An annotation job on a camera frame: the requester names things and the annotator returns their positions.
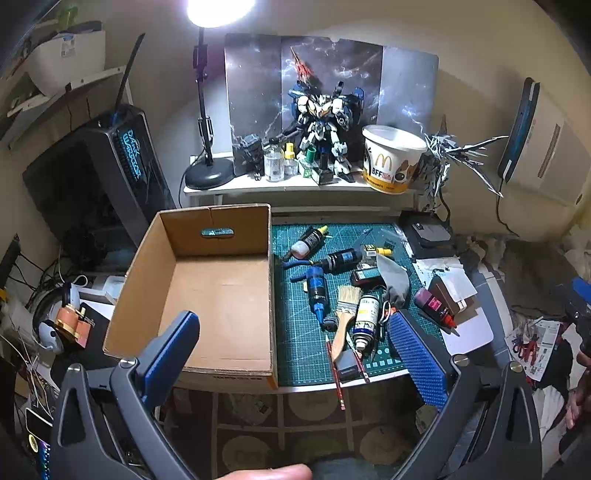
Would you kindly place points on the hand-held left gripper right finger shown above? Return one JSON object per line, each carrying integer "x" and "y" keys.
{"x": 415, "y": 360}

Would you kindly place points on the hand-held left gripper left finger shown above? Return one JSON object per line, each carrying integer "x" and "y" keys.
{"x": 171, "y": 360}

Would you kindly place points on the magenta bottle with black label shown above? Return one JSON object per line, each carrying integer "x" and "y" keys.
{"x": 429, "y": 300}

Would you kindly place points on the blue spray can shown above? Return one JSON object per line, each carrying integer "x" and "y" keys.
{"x": 367, "y": 314}

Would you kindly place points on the brown cardboard box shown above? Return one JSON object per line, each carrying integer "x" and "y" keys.
{"x": 217, "y": 304}

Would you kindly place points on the brown box with white band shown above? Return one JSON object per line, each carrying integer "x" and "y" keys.
{"x": 467, "y": 308}

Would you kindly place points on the white decal sheet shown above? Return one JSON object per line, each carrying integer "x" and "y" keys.
{"x": 455, "y": 284}

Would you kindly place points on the red bottle with green label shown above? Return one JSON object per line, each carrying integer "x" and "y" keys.
{"x": 367, "y": 277}

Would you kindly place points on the blue paint bottle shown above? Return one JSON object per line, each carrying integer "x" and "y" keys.
{"x": 316, "y": 288}

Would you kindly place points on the person's right hand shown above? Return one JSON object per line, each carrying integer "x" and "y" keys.
{"x": 577, "y": 406}

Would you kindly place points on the person's left hand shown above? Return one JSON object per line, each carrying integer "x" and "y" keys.
{"x": 268, "y": 473}

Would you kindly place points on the printed leaflet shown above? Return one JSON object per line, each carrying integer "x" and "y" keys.
{"x": 547, "y": 337}

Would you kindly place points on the brown pencil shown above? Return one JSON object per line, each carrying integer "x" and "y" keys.
{"x": 360, "y": 364}

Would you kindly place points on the red scissors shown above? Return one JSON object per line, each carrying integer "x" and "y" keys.
{"x": 526, "y": 348}

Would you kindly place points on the rumpled grey blanket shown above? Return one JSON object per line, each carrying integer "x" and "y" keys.
{"x": 531, "y": 267}

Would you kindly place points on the small black block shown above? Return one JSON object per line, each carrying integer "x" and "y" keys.
{"x": 347, "y": 369}

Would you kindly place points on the wooden paint brush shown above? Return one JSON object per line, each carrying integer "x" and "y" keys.
{"x": 344, "y": 323}

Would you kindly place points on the red pencil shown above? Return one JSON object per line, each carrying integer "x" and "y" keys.
{"x": 336, "y": 374}

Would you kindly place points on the grey cloth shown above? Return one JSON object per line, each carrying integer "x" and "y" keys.
{"x": 395, "y": 281}

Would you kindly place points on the small black cap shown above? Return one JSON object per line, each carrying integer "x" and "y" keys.
{"x": 329, "y": 322}

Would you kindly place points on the tiny bottle with yellow cap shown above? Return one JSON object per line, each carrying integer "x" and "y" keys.
{"x": 371, "y": 250}

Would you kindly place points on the green cutting mat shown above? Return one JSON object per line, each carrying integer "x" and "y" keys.
{"x": 295, "y": 350}

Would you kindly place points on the white headphones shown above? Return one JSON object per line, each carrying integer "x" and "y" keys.
{"x": 48, "y": 332}

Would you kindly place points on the black flat device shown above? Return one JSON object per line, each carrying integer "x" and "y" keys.
{"x": 427, "y": 230}

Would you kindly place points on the backlit keyboard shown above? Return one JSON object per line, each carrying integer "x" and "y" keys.
{"x": 39, "y": 450}

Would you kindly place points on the black-labelled bottle with yellow nozzle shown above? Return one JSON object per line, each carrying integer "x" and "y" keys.
{"x": 307, "y": 241}

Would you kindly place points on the white air conditioner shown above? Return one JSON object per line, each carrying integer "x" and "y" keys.
{"x": 554, "y": 157}

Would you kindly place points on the white desk riser shelf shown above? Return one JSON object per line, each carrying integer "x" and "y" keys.
{"x": 240, "y": 189}

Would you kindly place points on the black desk lamp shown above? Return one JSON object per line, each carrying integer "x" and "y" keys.
{"x": 207, "y": 175}

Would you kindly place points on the black power strip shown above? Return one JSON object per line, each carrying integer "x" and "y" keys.
{"x": 9, "y": 258}

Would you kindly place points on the black computer tower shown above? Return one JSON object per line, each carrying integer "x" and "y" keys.
{"x": 92, "y": 184}

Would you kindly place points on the white paper bucket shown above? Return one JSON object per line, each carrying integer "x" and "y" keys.
{"x": 392, "y": 161}

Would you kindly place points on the silver winged model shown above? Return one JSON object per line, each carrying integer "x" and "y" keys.
{"x": 443, "y": 152}

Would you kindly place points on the clear glass bottle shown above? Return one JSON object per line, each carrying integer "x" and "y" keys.
{"x": 273, "y": 166}

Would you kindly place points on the small dark model part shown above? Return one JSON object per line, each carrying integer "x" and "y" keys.
{"x": 250, "y": 152}

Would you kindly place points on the small bottle with green cap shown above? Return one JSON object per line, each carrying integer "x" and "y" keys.
{"x": 308, "y": 159}

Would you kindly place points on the small bottle with yellow cap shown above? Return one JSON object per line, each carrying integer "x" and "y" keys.
{"x": 290, "y": 164}

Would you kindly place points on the white and blue robot model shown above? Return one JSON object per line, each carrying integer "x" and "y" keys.
{"x": 318, "y": 106}

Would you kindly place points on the dark lightning backdrop panel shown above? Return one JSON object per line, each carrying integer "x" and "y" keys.
{"x": 251, "y": 92}

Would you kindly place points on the white storage basket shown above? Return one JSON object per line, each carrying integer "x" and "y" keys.
{"x": 60, "y": 64}

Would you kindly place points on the black and blue wall device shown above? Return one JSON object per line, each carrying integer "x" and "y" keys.
{"x": 519, "y": 129}

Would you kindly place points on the white wall shelf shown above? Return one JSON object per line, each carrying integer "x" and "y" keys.
{"x": 83, "y": 85}

